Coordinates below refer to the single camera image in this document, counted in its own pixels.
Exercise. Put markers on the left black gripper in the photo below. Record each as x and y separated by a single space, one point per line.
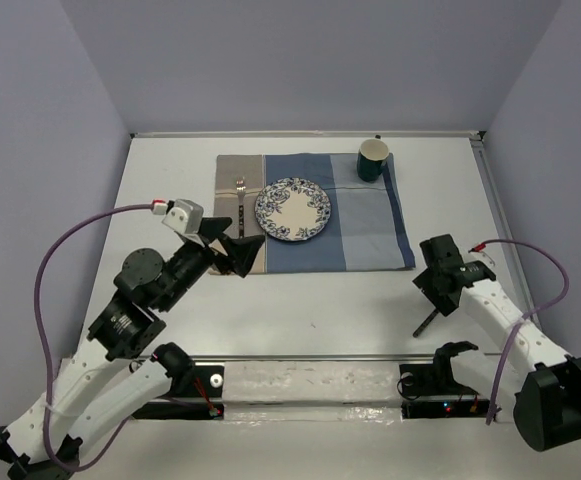
241 252

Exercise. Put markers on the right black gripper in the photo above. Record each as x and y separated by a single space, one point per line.
424 279

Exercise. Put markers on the silver knife black handle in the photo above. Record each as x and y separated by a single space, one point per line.
425 324

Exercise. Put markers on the silver fork black handle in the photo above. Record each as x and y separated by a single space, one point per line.
241 193

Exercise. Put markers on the blue floral white plate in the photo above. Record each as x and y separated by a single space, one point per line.
292 209

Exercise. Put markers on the blue beige checked cloth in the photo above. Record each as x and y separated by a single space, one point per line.
366 230

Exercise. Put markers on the dark green white mug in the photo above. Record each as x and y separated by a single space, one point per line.
372 156

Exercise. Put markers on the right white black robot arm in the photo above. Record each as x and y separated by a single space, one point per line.
535 381

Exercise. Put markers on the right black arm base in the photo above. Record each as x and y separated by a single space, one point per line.
431 391

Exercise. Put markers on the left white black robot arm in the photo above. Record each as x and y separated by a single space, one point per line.
77 409

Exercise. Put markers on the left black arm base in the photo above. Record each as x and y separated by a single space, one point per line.
195 392

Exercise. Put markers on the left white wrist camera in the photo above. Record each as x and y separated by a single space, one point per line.
182 216

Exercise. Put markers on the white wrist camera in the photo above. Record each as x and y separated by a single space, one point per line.
182 216
479 252

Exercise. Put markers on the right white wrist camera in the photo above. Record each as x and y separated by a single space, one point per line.
479 252

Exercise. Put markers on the aluminium table rail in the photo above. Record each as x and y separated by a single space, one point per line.
510 252

